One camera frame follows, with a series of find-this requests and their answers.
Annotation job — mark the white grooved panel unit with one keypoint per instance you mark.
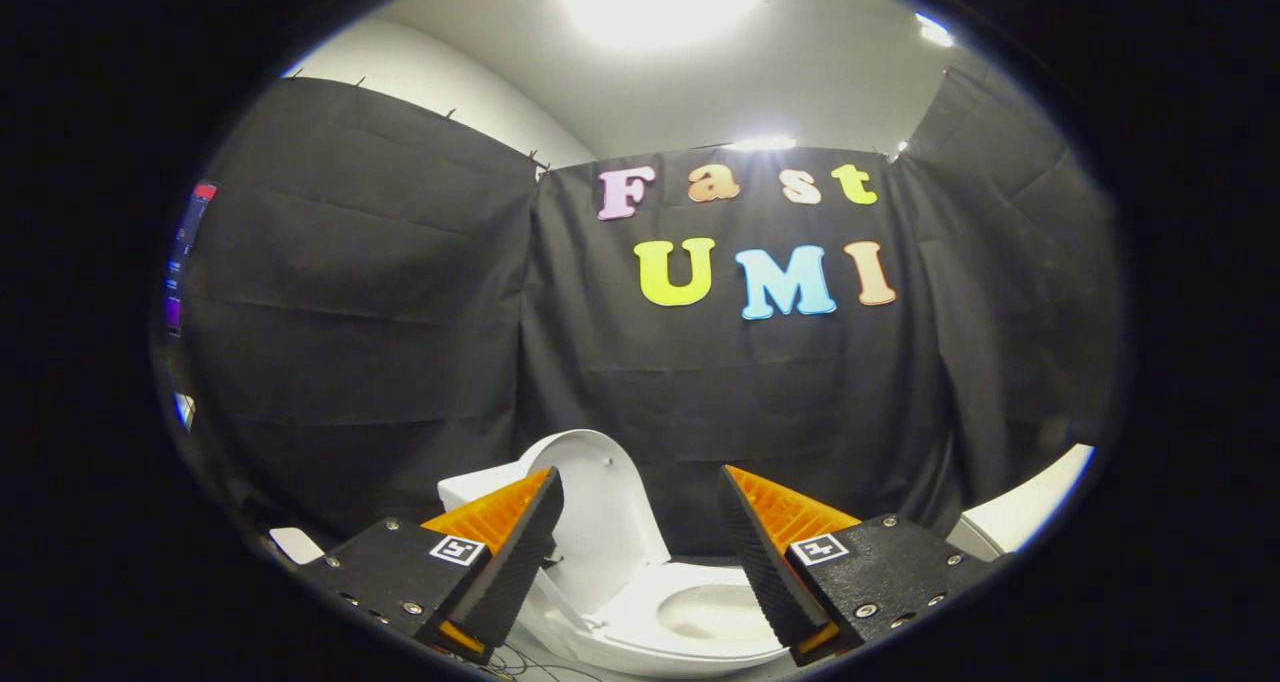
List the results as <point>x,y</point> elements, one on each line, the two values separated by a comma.
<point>1020,512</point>

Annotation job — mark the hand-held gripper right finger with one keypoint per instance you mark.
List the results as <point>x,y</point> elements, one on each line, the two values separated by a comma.
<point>760,552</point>

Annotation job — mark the white toilet tank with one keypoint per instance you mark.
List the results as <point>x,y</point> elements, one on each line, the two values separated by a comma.
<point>475,487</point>

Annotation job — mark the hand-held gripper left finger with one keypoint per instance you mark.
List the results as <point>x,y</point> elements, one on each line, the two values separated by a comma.
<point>515,552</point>

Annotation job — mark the small ceiling spotlight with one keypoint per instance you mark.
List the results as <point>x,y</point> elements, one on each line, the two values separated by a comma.
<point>935,30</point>

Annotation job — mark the colourful screen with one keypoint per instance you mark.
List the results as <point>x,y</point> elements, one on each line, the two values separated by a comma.
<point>185,252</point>

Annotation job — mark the black backdrop cloth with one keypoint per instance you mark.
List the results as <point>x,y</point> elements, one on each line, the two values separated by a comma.
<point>400,312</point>

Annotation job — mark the white toilet seat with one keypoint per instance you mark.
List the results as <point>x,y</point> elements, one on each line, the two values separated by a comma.
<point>632,617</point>

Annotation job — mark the small white object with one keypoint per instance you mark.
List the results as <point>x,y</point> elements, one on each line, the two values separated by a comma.
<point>295,545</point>

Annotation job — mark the long ceiling light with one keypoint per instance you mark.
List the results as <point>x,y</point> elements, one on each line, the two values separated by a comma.
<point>760,144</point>

